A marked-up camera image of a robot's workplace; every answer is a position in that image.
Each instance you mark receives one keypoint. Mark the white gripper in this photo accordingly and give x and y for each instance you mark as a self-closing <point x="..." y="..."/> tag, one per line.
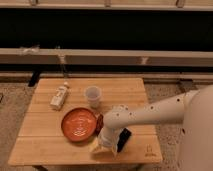
<point x="107" y="139"/>

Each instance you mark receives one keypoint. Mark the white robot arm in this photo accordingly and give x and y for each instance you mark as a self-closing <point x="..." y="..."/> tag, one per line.
<point x="192" y="109"/>

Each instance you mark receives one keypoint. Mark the brown round object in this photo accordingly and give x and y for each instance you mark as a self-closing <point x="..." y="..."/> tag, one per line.
<point x="99" y="124"/>

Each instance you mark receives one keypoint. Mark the black smartphone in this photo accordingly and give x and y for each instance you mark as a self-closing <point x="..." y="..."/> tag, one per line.
<point x="123" y="138"/>

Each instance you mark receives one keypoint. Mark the orange plate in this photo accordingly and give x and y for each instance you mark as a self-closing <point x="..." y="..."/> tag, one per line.
<point x="79" y="124"/>

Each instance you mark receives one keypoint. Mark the clear plastic cup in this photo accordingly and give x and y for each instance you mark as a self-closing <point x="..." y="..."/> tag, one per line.
<point x="93" y="96"/>

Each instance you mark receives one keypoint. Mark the wooden table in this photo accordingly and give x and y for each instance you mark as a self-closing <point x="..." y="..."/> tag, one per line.
<point x="65" y="137"/>

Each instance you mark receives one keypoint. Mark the small white bottle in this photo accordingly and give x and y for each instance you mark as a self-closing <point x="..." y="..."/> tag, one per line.
<point x="58" y="99"/>

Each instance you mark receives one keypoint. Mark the white horizontal rail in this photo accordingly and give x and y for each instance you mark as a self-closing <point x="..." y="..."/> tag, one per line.
<point x="105" y="57"/>

